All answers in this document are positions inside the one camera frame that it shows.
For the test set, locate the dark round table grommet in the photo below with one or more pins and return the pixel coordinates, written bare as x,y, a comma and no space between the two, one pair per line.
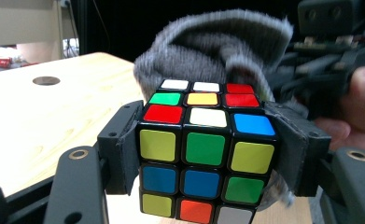
46,81

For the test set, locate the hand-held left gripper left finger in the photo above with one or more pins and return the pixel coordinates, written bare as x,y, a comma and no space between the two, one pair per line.
121,149

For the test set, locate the multicoloured puzzle cube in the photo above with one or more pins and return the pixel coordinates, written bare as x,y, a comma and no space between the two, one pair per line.
205,149

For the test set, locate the grey fuzzy cloth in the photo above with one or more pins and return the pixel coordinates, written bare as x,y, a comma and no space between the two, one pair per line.
202,53

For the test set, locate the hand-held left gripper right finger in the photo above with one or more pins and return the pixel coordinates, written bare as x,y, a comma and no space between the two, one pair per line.
301,155

